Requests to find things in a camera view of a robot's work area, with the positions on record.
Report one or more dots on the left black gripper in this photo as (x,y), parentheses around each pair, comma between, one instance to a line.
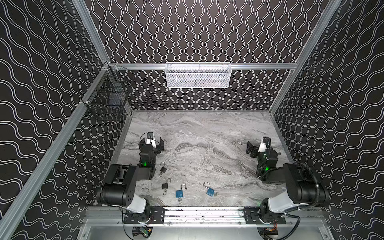
(151,146)

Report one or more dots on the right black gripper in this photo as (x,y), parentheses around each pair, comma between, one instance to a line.
(256,149)

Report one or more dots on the black padlock with key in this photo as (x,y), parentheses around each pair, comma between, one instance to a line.
(165,186)

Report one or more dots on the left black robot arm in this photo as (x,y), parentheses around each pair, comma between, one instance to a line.
(119,185)

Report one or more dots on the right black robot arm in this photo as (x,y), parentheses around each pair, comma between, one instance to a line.
(304,187)

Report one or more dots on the blue padlock middle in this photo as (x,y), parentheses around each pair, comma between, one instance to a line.
(180,193)

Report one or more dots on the blue padlock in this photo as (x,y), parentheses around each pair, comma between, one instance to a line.
(210,192)
(180,193)

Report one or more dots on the blue padlock right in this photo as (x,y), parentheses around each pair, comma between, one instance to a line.
(210,192)

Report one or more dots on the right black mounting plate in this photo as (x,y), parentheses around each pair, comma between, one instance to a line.
(256,216)

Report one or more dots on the black mounting plate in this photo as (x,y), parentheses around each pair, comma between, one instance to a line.
(256,216)
(153,215)

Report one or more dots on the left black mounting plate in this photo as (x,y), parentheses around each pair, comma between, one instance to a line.
(153,215)

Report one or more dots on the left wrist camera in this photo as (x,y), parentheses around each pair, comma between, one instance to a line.
(150,139)

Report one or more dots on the black wire mesh basket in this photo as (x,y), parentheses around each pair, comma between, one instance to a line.
(108,99)

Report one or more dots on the white wire mesh basket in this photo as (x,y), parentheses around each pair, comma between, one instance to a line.
(195,75)

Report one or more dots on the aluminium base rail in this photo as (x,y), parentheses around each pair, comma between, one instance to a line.
(200,217)

